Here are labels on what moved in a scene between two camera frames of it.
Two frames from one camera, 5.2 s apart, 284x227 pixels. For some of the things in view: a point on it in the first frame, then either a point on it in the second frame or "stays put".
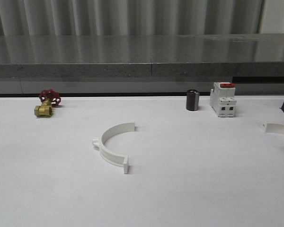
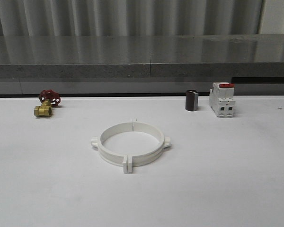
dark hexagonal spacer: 192,100 stays put
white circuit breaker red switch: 223,100 stays put
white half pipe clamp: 107,155 stays put
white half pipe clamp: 275,128 → 151,156
